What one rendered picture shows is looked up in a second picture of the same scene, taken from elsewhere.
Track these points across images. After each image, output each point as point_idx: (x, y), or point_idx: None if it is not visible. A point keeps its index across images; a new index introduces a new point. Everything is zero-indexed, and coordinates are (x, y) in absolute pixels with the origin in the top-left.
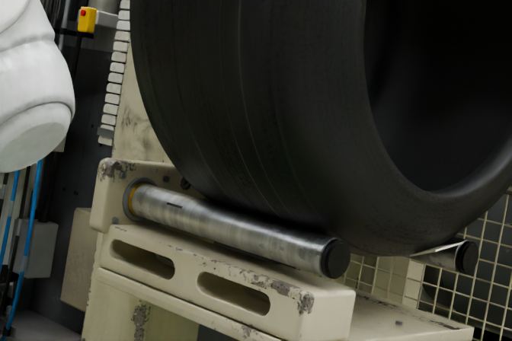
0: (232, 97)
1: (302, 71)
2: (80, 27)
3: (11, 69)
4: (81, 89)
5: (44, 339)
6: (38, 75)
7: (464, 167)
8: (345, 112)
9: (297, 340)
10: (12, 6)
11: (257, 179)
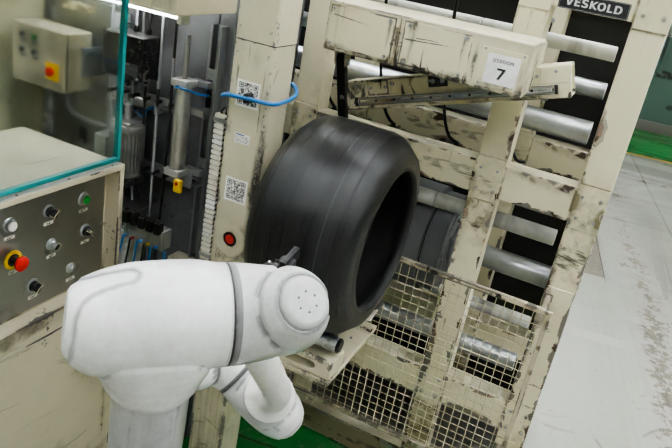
0: None
1: (335, 304)
2: (174, 190)
3: (293, 419)
4: (154, 184)
5: None
6: (299, 415)
7: (371, 258)
8: (348, 309)
9: (327, 379)
10: (292, 401)
11: None
